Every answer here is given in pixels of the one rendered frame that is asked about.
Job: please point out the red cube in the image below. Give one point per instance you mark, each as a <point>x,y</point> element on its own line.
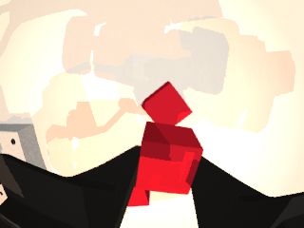
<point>166,105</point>
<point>139,197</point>
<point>169,158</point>

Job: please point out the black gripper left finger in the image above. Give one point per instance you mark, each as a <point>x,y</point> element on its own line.
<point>95,198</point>

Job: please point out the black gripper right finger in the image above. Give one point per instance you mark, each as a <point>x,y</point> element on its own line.
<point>222,201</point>

